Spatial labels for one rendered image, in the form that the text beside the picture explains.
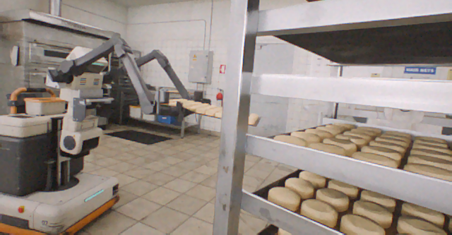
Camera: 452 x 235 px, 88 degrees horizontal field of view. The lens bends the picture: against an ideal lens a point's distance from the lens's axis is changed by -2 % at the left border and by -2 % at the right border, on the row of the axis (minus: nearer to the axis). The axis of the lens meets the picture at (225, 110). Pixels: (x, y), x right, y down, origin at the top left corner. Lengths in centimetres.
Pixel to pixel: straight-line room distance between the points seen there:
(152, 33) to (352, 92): 630
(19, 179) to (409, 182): 204
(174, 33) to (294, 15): 573
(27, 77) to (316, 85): 458
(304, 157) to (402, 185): 10
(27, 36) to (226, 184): 452
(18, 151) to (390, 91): 199
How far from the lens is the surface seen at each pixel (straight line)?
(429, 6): 30
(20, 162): 205
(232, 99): 34
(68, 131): 194
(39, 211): 199
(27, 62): 472
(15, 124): 201
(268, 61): 489
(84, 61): 163
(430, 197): 30
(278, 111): 480
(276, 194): 40
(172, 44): 602
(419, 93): 29
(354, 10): 31
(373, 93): 29
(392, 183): 30
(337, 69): 74
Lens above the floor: 114
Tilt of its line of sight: 6 degrees down
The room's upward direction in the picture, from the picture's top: 5 degrees clockwise
